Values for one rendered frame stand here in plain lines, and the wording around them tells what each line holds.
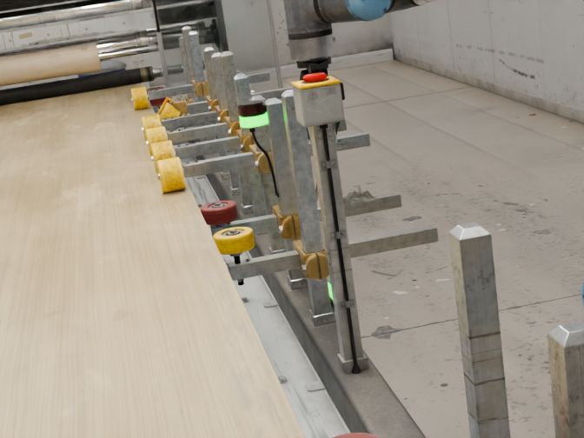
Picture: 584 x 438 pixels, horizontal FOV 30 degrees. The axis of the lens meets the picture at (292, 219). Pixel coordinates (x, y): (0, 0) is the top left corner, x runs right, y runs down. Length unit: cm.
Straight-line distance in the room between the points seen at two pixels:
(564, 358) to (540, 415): 241
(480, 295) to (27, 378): 74
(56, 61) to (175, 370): 342
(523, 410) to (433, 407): 28
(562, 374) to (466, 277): 24
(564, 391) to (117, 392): 74
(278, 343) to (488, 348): 122
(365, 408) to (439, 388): 175
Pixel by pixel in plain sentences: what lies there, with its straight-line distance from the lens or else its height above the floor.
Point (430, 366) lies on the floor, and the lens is 372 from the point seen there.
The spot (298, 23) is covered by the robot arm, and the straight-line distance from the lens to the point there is 219.
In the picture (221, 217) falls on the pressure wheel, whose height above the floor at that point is 89.
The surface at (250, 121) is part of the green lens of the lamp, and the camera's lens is 232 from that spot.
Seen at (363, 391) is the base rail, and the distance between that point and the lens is 188.
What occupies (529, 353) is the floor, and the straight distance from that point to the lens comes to 376.
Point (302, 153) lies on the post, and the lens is 211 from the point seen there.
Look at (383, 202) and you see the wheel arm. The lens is 247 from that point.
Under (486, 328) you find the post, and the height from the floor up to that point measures 104.
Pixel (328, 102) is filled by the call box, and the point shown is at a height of 119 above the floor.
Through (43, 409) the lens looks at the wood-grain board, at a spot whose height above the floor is 90.
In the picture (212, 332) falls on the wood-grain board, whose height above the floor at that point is 90.
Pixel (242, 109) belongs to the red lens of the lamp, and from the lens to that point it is 233.
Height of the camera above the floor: 147
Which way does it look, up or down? 15 degrees down
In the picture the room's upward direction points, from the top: 8 degrees counter-clockwise
